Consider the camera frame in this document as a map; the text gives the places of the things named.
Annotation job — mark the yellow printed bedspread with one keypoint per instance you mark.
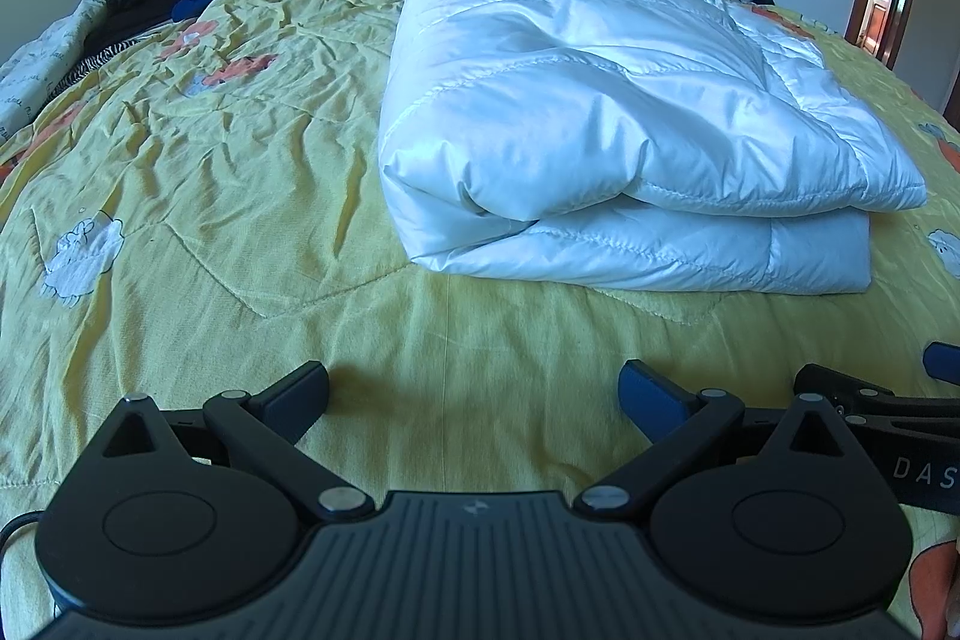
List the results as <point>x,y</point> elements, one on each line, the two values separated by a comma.
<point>225,197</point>

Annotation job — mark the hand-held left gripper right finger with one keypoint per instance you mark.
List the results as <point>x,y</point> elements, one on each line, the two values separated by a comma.
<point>646,406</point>

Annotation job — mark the black white striped cloth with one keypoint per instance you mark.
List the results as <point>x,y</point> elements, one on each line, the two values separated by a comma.
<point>97,66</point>

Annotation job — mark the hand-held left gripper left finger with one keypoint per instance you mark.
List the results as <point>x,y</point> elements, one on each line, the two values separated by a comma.
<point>294,401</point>

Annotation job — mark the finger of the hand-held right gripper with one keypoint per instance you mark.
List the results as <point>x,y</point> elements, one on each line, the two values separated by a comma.
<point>943,361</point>
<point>847,389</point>

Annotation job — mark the white duvet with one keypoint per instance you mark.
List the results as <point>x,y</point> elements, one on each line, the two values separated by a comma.
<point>600,108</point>

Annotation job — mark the white printed quilt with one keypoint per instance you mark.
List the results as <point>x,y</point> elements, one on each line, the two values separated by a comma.
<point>37,63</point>

